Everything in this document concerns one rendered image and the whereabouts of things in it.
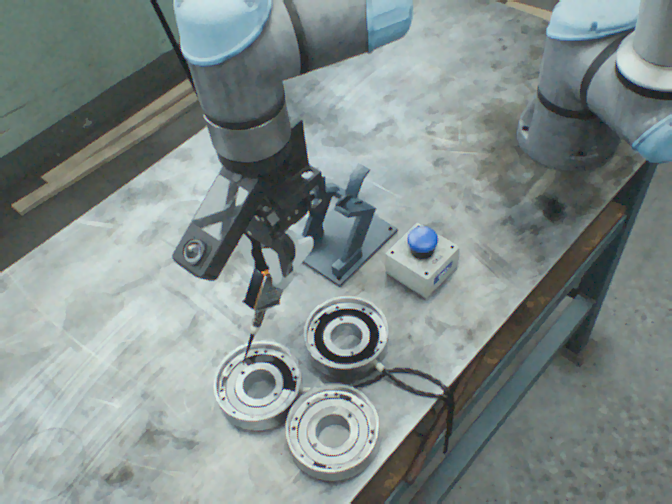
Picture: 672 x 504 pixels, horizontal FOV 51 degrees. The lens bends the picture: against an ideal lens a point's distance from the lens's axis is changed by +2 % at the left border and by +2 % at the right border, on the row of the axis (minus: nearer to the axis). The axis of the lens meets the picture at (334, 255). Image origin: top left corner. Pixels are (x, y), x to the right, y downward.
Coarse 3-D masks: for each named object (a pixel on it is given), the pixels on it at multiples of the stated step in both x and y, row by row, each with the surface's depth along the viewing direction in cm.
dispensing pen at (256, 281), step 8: (256, 272) 78; (256, 280) 79; (248, 288) 80; (256, 288) 79; (248, 296) 80; (256, 296) 79; (248, 304) 80; (264, 312) 82; (256, 320) 82; (256, 328) 82; (248, 344) 84
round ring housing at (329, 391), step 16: (336, 384) 81; (304, 400) 81; (320, 400) 82; (352, 400) 81; (368, 400) 80; (288, 416) 79; (320, 416) 80; (336, 416) 81; (352, 416) 80; (368, 416) 80; (288, 432) 78; (320, 432) 82; (352, 432) 79; (368, 432) 80; (320, 448) 78; (336, 448) 78; (368, 448) 77; (304, 464) 76; (352, 464) 75; (368, 464) 78; (336, 480) 77
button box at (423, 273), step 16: (416, 224) 95; (400, 240) 93; (448, 240) 93; (400, 256) 92; (416, 256) 91; (432, 256) 91; (448, 256) 91; (400, 272) 93; (416, 272) 90; (432, 272) 90; (448, 272) 94; (416, 288) 92; (432, 288) 92
